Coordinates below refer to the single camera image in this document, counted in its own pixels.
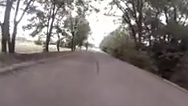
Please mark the person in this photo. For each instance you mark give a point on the person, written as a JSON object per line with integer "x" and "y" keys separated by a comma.
{"x": 87, "y": 46}

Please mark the grey asphalt road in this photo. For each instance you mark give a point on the grey asphalt road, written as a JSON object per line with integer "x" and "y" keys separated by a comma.
{"x": 91, "y": 89}

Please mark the row of roadside trees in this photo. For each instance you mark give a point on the row of roadside trees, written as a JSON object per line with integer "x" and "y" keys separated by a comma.
{"x": 51, "y": 21}

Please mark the dense trees and bushes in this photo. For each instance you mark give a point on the dense trees and bushes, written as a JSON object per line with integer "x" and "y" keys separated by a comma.
{"x": 163, "y": 43}

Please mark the dirt verge strip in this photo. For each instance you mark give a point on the dirt verge strip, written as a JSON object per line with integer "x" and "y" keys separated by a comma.
{"x": 14, "y": 62}

